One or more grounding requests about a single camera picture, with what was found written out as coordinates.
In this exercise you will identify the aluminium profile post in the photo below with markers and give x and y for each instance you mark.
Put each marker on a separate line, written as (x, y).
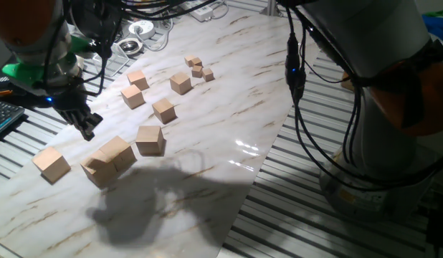
(271, 8)

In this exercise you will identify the orange brown bin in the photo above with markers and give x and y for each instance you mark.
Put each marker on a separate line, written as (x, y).
(346, 83)

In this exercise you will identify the large wooden cube block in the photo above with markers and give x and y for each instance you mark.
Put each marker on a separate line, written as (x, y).
(150, 140)
(138, 79)
(117, 152)
(180, 82)
(133, 96)
(98, 170)
(164, 110)
(51, 165)

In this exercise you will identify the clear plastic container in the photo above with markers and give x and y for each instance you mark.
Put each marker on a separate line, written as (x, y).
(112, 61)

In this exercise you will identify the black computer keyboard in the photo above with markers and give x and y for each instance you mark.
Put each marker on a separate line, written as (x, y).
(4, 116)

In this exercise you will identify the white power strip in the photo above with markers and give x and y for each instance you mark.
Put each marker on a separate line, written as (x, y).
(201, 12)

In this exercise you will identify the green cloth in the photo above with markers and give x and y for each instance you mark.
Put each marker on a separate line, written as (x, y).
(438, 13)

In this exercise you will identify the blue bag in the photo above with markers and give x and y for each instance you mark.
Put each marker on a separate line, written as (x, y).
(438, 27)

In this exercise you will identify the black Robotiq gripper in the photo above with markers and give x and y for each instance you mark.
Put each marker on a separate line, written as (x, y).
(69, 104)

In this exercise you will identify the white marble pattern mat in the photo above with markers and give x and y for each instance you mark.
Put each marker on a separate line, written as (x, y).
(214, 118)

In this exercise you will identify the small wooden cube block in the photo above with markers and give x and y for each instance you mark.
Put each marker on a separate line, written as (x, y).
(208, 74)
(197, 62)
(188, 60)
(196, 71)

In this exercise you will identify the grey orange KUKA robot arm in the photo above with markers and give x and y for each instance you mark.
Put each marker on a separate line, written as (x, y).
(368, 36)

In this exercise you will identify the silver round dish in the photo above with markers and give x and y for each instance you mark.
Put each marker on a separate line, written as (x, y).
(130, 46)

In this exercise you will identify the white round puck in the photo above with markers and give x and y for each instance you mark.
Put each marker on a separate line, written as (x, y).
(142, 29)

